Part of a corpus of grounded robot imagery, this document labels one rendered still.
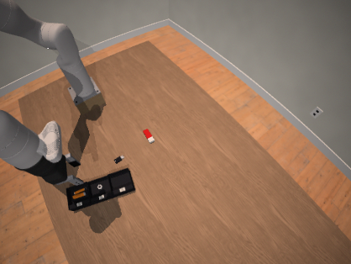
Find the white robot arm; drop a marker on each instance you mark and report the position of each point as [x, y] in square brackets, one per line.
[13, 20]

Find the black three-compartment bin rack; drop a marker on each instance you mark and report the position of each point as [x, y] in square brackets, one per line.
[113, 185]

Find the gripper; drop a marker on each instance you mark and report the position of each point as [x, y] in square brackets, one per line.
[42, 156]

